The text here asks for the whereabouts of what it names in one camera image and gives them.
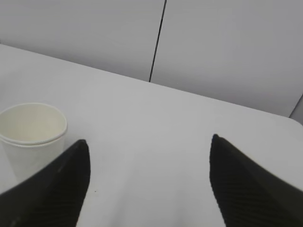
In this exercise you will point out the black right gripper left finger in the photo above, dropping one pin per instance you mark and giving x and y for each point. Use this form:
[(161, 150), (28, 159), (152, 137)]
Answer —
[(53, 197)]

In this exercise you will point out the white paper cup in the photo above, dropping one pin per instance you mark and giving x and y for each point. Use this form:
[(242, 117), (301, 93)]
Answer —
[(32, 136)]

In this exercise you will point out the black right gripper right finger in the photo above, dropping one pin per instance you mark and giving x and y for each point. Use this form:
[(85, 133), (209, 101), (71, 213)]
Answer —
[(249, 195)]

